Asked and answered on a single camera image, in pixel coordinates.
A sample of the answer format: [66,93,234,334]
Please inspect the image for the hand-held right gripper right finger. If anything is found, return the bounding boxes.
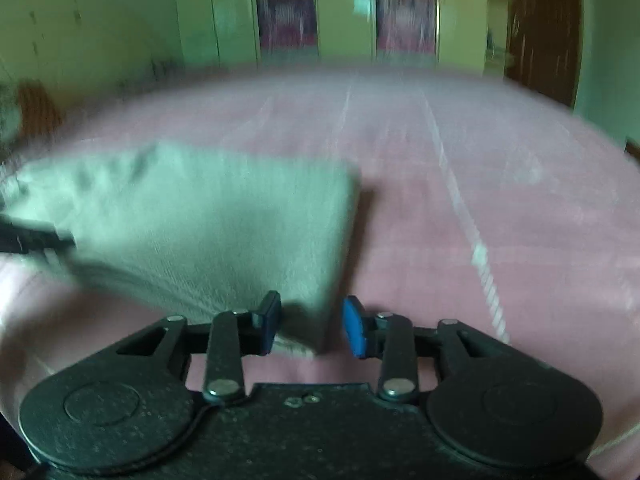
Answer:
[341,295,505,405]

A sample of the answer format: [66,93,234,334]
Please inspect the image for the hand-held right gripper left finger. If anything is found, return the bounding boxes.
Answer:
[115,290,282,405]

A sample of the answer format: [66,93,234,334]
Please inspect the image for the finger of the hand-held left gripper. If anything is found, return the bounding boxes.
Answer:
[0,214,77,256]

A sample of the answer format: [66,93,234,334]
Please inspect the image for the grey-green knit pants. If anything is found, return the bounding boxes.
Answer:
[0,140,362,359]

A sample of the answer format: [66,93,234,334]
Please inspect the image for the white heart-print pillow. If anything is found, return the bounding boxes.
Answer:
[0,85,23,147]

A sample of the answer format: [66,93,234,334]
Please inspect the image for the orange patterned pillow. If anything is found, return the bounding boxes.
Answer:
[16,82,64,137]

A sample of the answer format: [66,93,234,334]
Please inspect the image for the pink checked bed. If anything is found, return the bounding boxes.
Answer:
[0,62,640,480]

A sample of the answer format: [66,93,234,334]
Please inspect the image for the pale headboard with flower decals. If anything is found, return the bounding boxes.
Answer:
[0,0,173,111]

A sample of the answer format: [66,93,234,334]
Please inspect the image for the pale glossy wardrobe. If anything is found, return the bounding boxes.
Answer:
[172,0,507,70]

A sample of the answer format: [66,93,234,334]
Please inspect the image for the dark brown wooden door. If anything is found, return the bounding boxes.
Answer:
[504,0,585,109]

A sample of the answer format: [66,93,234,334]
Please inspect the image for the pink printed wall poster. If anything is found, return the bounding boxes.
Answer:
[374,0,439,56]
[254,0,319,55]

